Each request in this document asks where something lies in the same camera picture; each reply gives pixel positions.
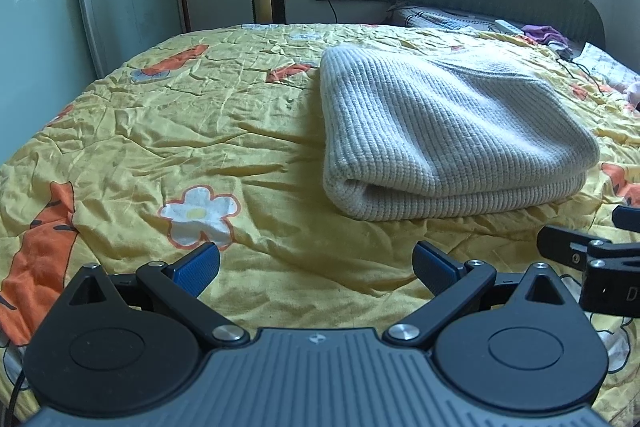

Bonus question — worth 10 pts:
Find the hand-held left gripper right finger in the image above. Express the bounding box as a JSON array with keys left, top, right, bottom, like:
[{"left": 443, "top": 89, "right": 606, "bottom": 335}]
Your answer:
[{"left": 384, "top": 241, "right": 578, "bottom": 350}]

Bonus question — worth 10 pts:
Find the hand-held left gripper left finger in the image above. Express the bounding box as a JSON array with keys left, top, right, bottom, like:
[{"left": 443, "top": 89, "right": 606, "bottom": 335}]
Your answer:
[{"left": 64, "top": 241, "right": 251, "bottom": 350}]

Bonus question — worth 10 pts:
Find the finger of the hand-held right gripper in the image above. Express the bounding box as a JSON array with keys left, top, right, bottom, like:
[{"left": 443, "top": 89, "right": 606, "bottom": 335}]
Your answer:
[
  {"left": 613, "top": 205, "right": 640, "bottom": 232},
  {"left": 538, "top": 224, "right": 640, "bottom": 269}
]

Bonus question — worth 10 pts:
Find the white knit sweater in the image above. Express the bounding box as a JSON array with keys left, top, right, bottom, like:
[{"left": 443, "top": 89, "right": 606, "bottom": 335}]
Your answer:
[{"left": 319, "top": 46, "right": 601, "bottom": 223}]

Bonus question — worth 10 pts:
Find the yellow carrot print bedspread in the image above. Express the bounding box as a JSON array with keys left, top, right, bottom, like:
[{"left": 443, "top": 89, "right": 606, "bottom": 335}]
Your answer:
[{"left": 0, "top": 22, "right": 640, "bottom": 423}]

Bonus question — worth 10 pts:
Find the white printed cloth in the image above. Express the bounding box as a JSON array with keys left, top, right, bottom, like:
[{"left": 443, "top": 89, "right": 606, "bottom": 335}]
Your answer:
[{"left": 580, "top": 42, "right": 640, "bottom": 92}]

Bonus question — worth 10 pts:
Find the purple cloth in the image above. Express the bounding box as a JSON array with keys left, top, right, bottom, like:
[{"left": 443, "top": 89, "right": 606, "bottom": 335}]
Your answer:
[{"left": 521, "top": 24, "right": 570, "bottom": 46}]

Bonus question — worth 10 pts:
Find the patterned grey pillow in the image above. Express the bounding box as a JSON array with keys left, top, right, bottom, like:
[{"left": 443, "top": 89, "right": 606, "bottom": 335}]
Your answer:
[{"left": 387, "top": 2, "right": 526, "bottom": 35}]

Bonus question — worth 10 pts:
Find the thin black cable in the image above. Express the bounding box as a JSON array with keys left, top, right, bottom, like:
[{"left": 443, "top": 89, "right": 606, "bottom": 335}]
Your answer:
[{"left": 555, "top": 57, "right": 608, "bottom": 94}]

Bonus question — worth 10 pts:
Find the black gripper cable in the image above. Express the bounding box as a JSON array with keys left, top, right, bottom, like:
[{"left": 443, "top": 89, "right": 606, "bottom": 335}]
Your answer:
[{"left": 7, "top": 371, "right": 32, "bottom": 423}]

